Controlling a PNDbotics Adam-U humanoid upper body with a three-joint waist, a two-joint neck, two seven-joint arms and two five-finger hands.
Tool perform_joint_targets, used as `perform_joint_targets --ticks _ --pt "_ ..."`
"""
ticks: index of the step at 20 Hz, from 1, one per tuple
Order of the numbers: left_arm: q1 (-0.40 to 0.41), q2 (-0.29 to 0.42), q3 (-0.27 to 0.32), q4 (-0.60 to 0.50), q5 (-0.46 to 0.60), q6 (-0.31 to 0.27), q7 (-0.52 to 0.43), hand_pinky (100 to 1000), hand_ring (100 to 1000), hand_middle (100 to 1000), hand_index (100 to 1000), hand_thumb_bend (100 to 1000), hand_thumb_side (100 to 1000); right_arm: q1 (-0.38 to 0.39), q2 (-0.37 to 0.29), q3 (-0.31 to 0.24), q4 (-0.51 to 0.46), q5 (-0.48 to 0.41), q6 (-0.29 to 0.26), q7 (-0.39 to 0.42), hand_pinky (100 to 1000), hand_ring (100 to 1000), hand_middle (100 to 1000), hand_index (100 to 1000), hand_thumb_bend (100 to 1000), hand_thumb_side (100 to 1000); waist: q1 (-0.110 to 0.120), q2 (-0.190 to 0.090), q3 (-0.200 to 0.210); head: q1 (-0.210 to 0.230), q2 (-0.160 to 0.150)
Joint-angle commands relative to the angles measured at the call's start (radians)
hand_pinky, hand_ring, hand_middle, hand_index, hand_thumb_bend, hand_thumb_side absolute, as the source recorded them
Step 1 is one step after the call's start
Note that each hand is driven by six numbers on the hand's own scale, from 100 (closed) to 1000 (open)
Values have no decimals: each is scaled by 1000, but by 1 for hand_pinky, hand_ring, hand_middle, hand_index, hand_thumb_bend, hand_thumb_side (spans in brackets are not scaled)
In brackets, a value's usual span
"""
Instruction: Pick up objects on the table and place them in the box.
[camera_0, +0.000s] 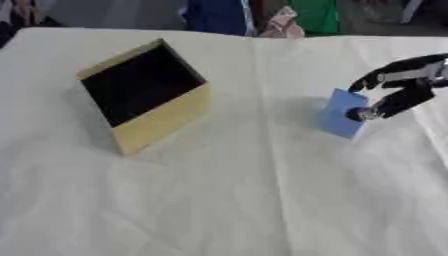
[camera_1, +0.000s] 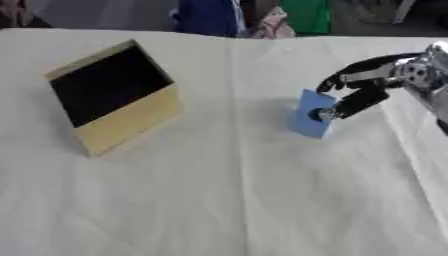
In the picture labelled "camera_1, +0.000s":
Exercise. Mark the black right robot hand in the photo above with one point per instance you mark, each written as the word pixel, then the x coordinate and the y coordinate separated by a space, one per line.
pixel 366 96

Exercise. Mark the blue rectangular block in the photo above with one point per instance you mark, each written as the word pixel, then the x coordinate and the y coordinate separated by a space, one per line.
pixel 310 115

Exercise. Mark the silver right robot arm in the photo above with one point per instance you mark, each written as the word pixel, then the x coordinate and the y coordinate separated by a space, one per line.
pixel 433 80

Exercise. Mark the green bag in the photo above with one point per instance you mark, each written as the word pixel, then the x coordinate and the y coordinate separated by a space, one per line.
pixel 305 15

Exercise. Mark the pink patterned cloth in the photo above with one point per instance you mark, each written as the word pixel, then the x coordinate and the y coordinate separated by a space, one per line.
pixel 273 25

